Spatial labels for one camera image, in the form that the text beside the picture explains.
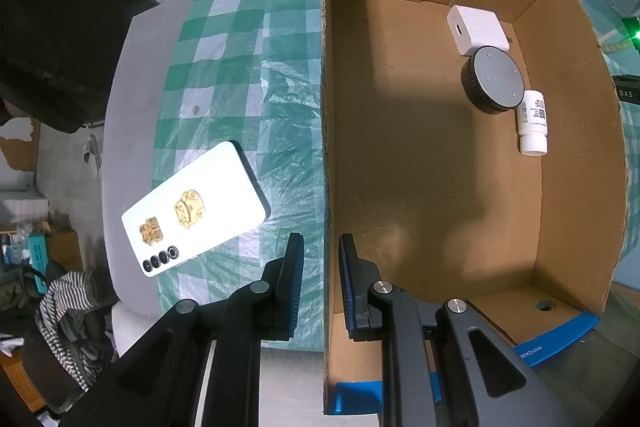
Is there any striped cloth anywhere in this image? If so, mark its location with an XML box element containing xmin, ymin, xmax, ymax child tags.
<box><xmin>35</xmin><ymin>267</ymin><xmax>118</xmax><ymax>391</ymax></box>

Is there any white phone with stickers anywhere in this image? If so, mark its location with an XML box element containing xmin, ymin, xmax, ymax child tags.
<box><xmin>122</xmin><ymin>141</ymin><xmax>270</xmax><ymax>277</ymax></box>

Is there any round grey black puck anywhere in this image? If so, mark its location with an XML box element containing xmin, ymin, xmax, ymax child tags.
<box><xmin>461</xmin><ymin>46</ymin><xmax>525</xmax><ymax>114</ymax></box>

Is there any white pill bottle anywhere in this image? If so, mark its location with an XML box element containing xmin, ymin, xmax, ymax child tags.
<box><xmin>516</xmin><ymin>90</ymin><xmax>548</xmax><ymax>156</ymax></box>

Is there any blue cardboard box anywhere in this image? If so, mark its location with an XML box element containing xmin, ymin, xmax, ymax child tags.
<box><xmin>321</xmin><ymin>0</ymin><xmax>629</xmax><ymax>414</ymax></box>

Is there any white square charger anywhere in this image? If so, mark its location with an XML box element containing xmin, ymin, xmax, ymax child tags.
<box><xmin>446</xmin><ymin>5</ymin><xmax>510</xmax><ymax>56</ymax></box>

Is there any green checkered tablecloth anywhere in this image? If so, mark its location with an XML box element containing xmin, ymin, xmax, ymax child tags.
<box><xmin>152</xmin><ymin>0</ymin><xmax>326</xmax><ymax>351</ymax></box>

